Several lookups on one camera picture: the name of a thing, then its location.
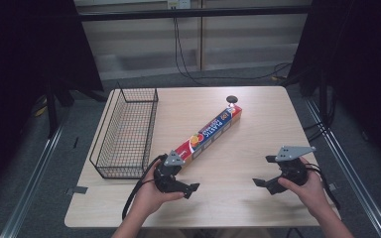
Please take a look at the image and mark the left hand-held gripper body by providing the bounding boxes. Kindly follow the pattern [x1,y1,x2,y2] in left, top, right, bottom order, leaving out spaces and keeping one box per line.
[153,150,187,194]

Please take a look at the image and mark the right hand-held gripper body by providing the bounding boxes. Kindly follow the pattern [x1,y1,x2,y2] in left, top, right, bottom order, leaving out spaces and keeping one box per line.
[275,145,318,186]

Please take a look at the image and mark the black wire basket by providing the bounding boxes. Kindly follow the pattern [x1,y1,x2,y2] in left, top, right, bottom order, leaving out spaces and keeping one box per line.
[88,81,160,180]

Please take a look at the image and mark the long plastic wrap box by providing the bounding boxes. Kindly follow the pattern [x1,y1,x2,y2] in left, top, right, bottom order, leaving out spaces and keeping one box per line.
[173,104,244,167]

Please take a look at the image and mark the person's left hand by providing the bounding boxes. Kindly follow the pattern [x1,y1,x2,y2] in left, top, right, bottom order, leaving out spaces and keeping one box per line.
[133,159,187,218]

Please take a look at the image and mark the person's right hand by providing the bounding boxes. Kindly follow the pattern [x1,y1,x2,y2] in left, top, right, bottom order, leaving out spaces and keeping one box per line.
[277,156,332,218]

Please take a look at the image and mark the grey tape strip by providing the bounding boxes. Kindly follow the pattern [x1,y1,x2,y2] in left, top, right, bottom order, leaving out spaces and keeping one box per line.
[63,185,89,196]

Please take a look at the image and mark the black curtain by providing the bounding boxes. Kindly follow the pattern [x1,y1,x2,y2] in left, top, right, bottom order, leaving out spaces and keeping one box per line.
[0,0,105,204]
[286,0,381,175]

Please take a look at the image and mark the black stand leg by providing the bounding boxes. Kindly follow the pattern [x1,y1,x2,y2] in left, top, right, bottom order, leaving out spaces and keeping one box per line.
[45,78,62,140]

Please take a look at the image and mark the yellow floor object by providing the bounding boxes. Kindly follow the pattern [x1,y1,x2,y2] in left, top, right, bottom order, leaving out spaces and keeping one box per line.
[33,94,49,118]

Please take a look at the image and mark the black horizontal bar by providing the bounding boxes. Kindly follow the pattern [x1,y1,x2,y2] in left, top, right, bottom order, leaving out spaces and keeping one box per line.
[78,5,313,23]

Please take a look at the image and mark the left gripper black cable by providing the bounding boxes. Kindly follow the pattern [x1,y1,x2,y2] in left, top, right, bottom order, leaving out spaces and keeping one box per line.
[121,154,169,221]

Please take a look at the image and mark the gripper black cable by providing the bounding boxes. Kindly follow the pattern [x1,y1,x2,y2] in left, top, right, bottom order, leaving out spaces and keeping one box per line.
[305,163,342,211]
[121,154,169,221]

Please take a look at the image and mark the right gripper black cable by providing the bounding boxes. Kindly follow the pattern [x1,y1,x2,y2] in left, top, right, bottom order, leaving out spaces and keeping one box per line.
[305,163,342,211]

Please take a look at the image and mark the black floor cables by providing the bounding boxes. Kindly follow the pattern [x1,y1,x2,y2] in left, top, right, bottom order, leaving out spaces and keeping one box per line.
[302,95,337,144]

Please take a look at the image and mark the metal floor rail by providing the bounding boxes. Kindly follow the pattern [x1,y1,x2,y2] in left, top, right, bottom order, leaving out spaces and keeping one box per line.
[303,97,381,238]
[0,123,65,238]

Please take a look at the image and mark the black hanging cables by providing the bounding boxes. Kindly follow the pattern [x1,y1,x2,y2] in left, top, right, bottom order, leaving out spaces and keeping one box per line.
[173,16,293,87]

